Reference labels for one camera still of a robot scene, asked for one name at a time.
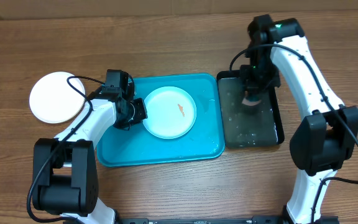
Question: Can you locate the green scrubbing sponge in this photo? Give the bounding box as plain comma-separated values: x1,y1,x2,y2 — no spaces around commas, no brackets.
242,95,261,106

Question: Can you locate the light blue plate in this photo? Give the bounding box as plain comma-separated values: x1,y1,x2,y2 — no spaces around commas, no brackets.
143,86,197,139

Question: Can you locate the white pink plate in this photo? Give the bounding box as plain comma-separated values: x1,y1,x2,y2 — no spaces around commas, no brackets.
29,72,85,124

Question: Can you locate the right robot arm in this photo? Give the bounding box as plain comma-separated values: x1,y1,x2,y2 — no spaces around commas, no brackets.
239,14,358,223

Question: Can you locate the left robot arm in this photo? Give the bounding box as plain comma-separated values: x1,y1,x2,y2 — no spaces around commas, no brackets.
26,90,147,223

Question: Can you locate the teal plastic tray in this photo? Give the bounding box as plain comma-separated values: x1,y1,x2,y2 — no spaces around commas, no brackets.
97,73,225,167

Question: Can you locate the black water tray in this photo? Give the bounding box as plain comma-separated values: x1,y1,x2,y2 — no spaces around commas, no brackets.
216,70,285,148

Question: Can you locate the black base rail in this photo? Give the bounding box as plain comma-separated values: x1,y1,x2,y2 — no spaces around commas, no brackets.
113,214,340,224

